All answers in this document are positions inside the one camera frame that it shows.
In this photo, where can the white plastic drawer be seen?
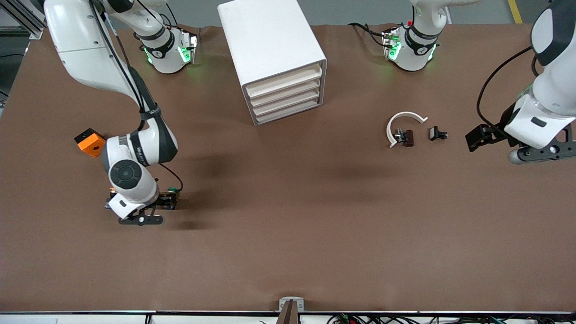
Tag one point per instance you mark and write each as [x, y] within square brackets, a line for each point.
[285, 95]
[288, 104]
[290, 113]
[283, 81]

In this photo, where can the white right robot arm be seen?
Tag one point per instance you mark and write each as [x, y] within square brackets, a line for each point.
[76, 45]

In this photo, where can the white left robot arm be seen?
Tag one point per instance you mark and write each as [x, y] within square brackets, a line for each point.
[416, 49]

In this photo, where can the orange cap push button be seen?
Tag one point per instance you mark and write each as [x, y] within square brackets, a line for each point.
[109, 203]

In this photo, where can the white drawer cabinet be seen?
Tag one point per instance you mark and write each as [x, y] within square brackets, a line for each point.
[270, 36]

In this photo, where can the small black component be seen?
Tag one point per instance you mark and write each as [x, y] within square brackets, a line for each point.
[434, 133]

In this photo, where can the small brown component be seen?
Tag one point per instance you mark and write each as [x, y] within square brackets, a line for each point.
[408, 137]

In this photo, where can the orange and black box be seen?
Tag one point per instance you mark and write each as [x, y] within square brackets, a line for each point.
[90, 146]

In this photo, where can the brown paper table cover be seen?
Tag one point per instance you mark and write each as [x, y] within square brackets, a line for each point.
[288, 234]

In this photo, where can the brown bar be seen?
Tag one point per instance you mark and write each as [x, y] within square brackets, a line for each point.
[288, 315]

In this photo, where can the grey metal bracket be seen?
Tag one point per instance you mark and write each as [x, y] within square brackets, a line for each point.
[283, 300]

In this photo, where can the aluminium frame profile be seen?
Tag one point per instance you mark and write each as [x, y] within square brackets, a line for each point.
[18, 18]

